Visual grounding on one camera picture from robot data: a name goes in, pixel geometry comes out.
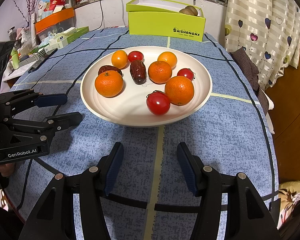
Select person's left hand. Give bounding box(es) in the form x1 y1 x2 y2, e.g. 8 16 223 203
0 162 17 178

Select white power cable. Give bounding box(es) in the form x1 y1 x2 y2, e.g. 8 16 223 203
117 0 125 27

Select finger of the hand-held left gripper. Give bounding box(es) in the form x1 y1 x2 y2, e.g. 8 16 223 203
0 89 68 113
5 112 83 142

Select small mandarin orange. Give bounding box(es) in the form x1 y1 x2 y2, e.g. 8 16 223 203
111 50 129 69

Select wooden wardrobe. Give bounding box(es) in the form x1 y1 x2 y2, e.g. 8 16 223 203
265 12 300 180

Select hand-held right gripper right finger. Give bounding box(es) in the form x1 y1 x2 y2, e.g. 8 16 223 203
177 142 280 240

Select zigzag patterned box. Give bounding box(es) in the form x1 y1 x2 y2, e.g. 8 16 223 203
19 49 49 64

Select lime green cardboard box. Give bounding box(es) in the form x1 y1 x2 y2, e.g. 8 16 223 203
126 0 206 42

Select white vase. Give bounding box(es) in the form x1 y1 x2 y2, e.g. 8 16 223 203
30 12 37 34

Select blue checked tablecloth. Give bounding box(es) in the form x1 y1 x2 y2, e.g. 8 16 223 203
4 26 280 240

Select white round plate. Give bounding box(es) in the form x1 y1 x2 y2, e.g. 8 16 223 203
80 46 213 128

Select floral printed blanket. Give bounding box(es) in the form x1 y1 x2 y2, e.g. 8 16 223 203
277 180 300 230

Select brown checked cushion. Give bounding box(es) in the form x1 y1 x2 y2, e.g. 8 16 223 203
230 47 269 115

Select clear bin with orange lid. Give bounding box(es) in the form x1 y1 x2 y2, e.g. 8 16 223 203
35 7 75 40

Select dark red jujube date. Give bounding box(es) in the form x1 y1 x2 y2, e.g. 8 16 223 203
98 65 122 77
130 60 147 85

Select black smartphone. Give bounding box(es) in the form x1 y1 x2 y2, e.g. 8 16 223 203
29 49 58 73

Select green white tissue box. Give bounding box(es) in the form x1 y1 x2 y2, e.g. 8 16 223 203
52 27 90 49

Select red cherry tomato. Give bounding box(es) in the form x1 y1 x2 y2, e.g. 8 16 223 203
176 68 195 82
146 91 171 116
128 51 144 63

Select heart print striped curtain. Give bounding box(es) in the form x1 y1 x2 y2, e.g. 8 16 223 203
224 0 300 92

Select black power cable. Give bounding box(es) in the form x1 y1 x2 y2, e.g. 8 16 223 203
99 0 105 29

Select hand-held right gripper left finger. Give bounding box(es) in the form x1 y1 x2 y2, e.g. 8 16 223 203
25 142 124 240

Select purple blossom branches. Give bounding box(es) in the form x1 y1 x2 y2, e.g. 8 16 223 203
11 0 33 23

